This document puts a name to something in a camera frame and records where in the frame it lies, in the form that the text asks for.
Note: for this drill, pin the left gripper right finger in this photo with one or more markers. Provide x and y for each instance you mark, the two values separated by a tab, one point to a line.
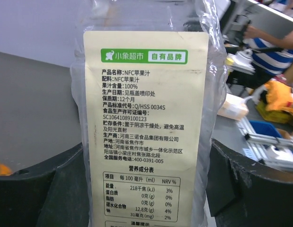
242	192

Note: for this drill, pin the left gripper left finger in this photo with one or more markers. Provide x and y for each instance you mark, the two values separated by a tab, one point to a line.
53	193

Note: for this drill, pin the orange juice bottle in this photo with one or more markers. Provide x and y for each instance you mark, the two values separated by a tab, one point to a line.
4	170

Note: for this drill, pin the large clear juice bottle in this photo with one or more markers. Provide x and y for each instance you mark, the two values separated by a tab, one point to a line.
148	79

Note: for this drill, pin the blue plastic bin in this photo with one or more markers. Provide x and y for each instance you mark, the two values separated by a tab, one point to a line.
265	128

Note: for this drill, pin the cardboard box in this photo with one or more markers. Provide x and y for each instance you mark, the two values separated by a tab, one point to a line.
234	107

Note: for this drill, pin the person in striped shirt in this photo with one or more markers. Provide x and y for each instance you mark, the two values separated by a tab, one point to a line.
278	54

